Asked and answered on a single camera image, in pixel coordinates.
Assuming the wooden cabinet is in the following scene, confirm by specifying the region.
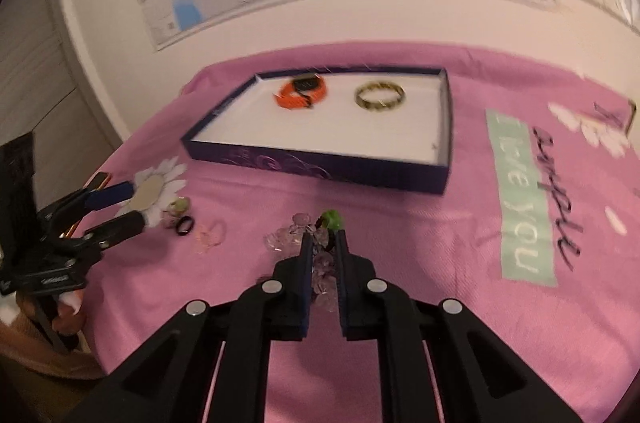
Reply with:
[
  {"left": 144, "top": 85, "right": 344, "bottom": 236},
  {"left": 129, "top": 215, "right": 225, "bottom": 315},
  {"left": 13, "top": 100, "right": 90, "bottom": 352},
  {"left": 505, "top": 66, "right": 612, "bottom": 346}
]
[{"left": 0, "top": 0, "right": 126, "bottom": 204}]

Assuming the orange smart band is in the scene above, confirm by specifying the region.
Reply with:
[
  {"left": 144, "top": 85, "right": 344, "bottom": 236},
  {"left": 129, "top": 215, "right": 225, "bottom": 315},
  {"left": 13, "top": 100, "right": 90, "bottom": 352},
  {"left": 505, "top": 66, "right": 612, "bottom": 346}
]
[{"left": 273, "top": 74, "right": 330, "bottom": 109}]

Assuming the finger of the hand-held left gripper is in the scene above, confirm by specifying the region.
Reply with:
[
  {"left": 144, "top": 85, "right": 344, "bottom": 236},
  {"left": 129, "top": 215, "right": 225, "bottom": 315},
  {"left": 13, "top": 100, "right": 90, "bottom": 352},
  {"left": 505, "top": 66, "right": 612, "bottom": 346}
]
[
  {"left": 37, "top": 181, "right": 137, "bottom": 230},
  {"left": 82, "top": 209, "right": 150, "bottom": 255}
]

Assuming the person's left hand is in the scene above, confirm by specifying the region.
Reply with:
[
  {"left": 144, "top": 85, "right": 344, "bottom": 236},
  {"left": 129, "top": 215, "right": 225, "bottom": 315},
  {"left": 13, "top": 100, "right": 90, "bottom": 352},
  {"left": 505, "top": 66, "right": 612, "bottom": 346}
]
[{"left": 17, "top": 289, "right": 85, "bottom": 340}]

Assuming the person's left forearm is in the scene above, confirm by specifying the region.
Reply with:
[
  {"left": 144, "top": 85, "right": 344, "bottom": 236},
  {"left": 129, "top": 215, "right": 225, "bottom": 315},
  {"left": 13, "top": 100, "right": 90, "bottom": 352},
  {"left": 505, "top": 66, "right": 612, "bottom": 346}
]
[{"left": 0, "top": 315, "right": 103, "bottom": 384}]

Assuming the pink clear ring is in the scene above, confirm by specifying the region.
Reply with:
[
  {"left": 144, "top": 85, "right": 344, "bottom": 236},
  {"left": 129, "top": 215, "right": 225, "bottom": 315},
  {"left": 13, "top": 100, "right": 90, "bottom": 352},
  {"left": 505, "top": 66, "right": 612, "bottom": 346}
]
[{"left": 195, "top": 221, "right": 227, "bottom": 254}]

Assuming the purple cardboard box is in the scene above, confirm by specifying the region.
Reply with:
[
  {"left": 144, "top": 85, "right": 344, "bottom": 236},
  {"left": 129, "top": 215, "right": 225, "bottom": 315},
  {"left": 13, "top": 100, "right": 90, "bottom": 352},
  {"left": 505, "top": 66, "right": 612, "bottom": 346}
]
[{"left": 181, "top": 67, "right": 454, "bottom": 196}]

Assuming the green bead ring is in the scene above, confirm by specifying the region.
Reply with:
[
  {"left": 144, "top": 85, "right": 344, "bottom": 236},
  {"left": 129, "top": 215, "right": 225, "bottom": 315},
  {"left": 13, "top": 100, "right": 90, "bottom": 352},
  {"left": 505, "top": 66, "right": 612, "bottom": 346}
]
[{"left": 166, "top": 197, "right": 192, "bottom": 218}]

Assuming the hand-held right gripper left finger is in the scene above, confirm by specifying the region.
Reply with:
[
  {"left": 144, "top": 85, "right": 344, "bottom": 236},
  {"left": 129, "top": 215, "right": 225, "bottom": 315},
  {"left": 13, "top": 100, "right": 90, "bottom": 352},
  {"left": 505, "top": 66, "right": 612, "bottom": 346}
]
[{"left": 62, "top": 230, "right": 313, "bottom": 423}]

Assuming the green bead hair tie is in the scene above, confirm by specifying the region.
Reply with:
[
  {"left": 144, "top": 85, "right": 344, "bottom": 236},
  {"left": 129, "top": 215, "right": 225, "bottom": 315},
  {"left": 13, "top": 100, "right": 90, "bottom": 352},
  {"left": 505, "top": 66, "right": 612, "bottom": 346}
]
[{"left": 319, "top": 209, "right": 347, "bottom": 250}]

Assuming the gold patterned bangle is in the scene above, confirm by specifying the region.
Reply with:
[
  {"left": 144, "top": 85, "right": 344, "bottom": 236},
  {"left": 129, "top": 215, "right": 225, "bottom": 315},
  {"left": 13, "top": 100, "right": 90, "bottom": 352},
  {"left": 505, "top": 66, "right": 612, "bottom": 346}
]
[{"left": 354, "top": 81, "right": 406, "bottom": 112}]

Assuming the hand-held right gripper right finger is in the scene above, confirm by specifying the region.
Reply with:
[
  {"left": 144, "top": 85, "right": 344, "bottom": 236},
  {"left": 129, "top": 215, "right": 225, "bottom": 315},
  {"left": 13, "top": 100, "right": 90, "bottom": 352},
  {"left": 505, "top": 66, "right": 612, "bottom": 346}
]
[{"left": 335, "top": 230, "right": 583, "bottom": 423}]

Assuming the clear crystal bead bracelet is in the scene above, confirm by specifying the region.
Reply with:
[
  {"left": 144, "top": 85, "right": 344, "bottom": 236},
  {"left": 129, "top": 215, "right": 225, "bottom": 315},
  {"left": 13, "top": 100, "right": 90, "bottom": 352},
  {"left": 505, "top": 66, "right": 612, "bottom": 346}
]
[{"left": 264, "top": 212, "right": 342, "bottom": 313}]

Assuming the pink printed blanket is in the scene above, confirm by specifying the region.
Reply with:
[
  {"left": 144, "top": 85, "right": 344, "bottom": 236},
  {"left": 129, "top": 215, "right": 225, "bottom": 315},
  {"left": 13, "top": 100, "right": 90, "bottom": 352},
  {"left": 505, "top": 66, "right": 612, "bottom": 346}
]
[{"left": 82, "top": 43, "right": 640, "bottom": 423}]

